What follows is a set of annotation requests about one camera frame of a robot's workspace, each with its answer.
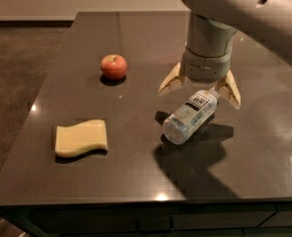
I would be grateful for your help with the red apple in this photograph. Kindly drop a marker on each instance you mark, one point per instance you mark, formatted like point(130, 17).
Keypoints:
point(114, 67)

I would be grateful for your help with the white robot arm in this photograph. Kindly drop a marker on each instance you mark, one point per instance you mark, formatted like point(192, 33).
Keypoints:
point(212, 26)

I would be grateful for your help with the dark cabinet drawers under table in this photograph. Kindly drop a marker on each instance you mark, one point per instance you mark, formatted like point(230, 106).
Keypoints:
point(154, 220)

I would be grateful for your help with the yellow sponge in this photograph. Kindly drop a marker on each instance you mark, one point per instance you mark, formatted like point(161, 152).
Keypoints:
point(75, 140)

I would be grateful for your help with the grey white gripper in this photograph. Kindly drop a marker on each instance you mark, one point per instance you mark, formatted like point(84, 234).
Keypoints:
point(203, 68)

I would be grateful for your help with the clear blue plastic water bottle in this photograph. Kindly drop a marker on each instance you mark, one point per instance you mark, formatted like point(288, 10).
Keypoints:
point(189, 117)

